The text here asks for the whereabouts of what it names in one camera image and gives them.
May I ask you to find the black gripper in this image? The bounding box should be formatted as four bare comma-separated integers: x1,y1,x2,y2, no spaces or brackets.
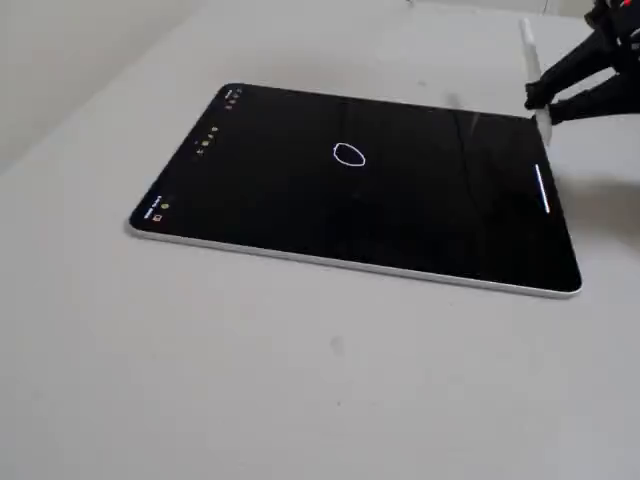
523,0,640,126

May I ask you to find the black screen silver tablet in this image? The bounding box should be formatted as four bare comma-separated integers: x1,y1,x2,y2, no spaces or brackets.
124,82,584,301

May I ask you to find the white stylus pencil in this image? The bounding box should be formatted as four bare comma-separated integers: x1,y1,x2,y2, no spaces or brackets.
518,18,554,149

